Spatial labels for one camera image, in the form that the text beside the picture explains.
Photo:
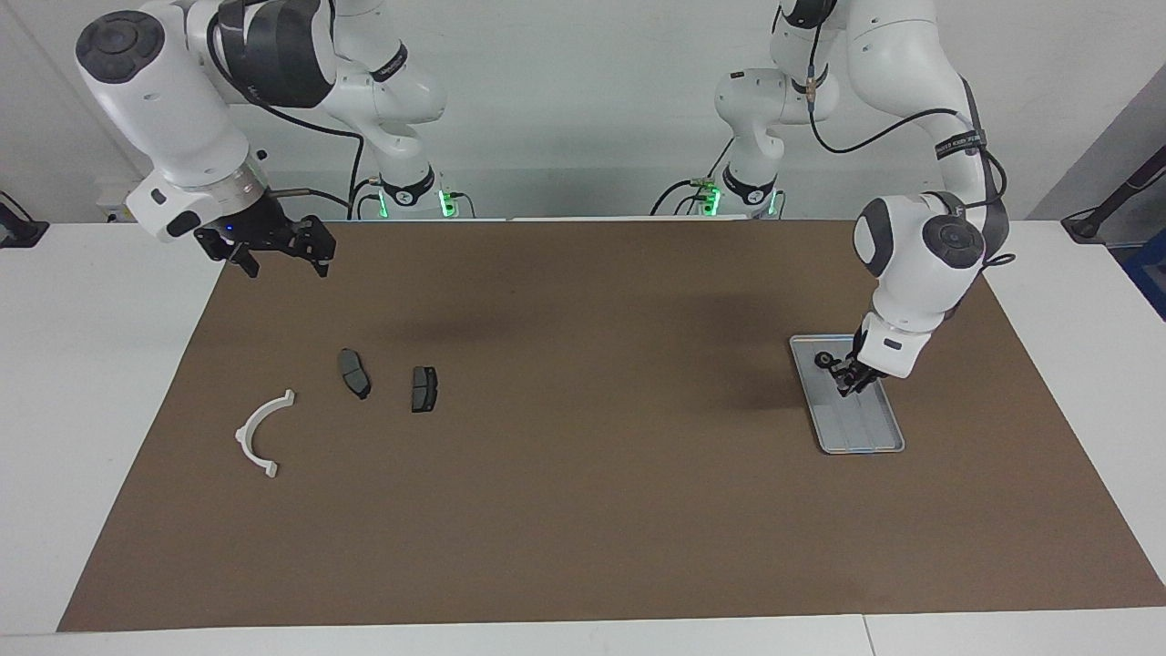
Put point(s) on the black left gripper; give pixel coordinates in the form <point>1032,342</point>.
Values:
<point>861,367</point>

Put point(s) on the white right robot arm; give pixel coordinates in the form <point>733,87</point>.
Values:
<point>173,118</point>

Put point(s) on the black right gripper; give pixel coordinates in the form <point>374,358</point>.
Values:
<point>260,232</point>

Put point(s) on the large black bearing gear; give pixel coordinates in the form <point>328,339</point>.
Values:
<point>823,359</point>

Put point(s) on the white power strip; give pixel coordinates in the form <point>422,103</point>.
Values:
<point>114,199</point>

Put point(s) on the dark curved brake pad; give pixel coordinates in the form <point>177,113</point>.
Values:
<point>353,374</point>

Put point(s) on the silver metal tray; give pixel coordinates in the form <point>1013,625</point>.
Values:
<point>865,428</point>

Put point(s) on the dark rectangular brake pad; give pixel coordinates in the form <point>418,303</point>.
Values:
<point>424,390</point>

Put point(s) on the brown table mat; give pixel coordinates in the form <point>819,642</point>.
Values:
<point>583,510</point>

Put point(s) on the black table clamp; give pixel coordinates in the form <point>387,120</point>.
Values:
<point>20,232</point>

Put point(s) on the blue box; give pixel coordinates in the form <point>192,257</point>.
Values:
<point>1150,273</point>

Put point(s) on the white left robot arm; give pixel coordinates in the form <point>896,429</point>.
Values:
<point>911,264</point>

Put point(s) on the white curved plastic bracket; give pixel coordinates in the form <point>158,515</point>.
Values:
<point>243,437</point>

